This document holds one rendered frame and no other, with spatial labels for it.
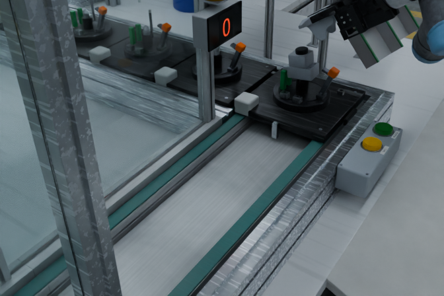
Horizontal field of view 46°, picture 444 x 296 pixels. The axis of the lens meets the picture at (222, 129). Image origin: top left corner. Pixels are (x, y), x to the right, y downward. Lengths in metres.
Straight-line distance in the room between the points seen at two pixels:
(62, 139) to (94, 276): 0.14
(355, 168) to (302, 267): 0.23
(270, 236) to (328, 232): 0.20
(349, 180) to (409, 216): 0.15
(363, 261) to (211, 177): 0.35
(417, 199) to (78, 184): 0.92
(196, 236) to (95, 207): 0.58
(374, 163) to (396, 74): 0.63
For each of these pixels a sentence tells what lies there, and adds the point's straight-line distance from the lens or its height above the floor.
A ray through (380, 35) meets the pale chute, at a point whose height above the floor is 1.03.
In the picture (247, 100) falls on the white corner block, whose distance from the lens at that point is 1.24.
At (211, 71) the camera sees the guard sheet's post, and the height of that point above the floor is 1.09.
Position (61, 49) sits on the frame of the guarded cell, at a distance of 0.35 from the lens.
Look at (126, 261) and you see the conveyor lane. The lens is 0.96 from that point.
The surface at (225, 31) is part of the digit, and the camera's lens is 1.09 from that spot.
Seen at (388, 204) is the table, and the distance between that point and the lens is 1.18.
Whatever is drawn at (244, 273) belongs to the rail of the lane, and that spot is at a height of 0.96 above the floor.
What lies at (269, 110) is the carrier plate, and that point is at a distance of 1.24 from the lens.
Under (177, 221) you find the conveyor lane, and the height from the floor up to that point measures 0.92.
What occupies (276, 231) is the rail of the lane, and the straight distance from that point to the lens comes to 0.94.
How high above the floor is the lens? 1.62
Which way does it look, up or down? 34 degrees down
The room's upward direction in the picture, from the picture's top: 1 degrees counter-clockwise
